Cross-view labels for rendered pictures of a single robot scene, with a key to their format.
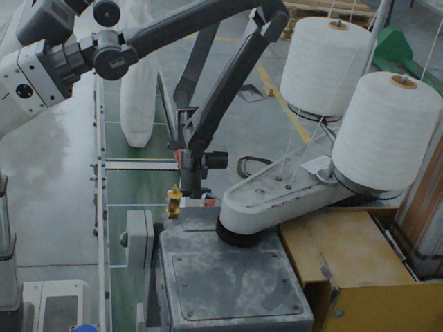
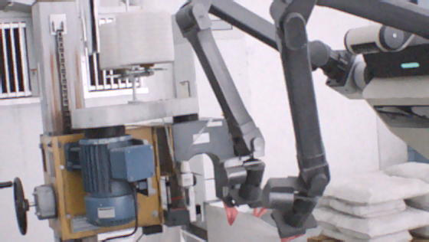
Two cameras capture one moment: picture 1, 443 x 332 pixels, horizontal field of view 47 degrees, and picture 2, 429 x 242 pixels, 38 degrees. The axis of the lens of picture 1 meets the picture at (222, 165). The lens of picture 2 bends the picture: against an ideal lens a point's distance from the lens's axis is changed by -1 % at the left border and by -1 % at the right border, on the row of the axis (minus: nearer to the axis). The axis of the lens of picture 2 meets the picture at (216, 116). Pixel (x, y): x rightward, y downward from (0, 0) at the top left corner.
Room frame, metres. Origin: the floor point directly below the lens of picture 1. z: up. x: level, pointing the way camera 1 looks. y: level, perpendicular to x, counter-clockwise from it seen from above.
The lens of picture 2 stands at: (2.88, -0.22, 1.46)
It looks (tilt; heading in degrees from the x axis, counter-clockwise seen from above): 3 degrees down; 173
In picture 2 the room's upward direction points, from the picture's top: 5 degrees counter-clockwise
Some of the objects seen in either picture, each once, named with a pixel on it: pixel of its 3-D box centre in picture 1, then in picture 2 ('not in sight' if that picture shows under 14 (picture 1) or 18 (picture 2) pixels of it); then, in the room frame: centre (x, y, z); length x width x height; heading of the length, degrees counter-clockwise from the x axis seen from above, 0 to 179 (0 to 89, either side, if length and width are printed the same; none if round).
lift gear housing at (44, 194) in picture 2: not in sight; (44, 201); (0.90, -0.53, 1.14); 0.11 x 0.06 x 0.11; 17
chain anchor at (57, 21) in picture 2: not in sight; (58, 24); (0.92, -0.43, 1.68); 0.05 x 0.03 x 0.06; 107
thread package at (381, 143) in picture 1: (387, 128); (119, 45); (0.76, -0.25, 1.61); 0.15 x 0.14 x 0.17; 17
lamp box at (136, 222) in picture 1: (138, 239); not in sight; (0.75, 0.13, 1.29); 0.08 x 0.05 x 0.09; 17
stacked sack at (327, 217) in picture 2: not in sight; (352, 213); (-1.98, 1.43, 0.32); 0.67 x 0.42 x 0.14; 111
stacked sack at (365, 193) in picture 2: not in sight; (383, 189); (-1.60, 1.57, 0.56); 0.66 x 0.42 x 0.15; 107
